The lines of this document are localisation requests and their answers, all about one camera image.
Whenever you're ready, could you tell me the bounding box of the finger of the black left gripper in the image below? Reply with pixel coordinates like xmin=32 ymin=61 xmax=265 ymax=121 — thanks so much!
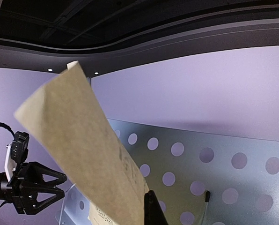
xmin=30 ymin=162 xmax=67 ymax=190
xmin=24 ymin=185 xmax=65 ymax=215

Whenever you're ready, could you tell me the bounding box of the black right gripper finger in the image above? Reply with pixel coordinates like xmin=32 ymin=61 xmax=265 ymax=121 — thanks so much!
xmin=144 ymin=190 xmax=168 ymax=225

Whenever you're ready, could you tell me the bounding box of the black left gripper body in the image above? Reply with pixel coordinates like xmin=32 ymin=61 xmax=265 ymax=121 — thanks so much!
xmin=8 ymin=162 xmax=40 ymax=215

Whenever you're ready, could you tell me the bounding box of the light blue folding music stand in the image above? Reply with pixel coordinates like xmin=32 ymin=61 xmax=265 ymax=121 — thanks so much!
xmin=56 ymin=118 xmax=279 ymax=225

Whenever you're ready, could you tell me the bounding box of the yellow sheet music page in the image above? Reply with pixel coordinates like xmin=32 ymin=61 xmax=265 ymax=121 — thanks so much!
xmin=15 ymin=61 xmax=148 ymax=225

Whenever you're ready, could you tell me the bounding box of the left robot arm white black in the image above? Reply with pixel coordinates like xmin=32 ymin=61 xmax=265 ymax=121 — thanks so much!
xmin=0 ymin=122 xmax=67 ymax=215

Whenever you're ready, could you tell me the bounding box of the left aluminium corner post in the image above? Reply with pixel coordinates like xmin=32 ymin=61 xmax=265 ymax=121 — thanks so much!
xmin=87 ymin=77 xmax=93 ymax=88

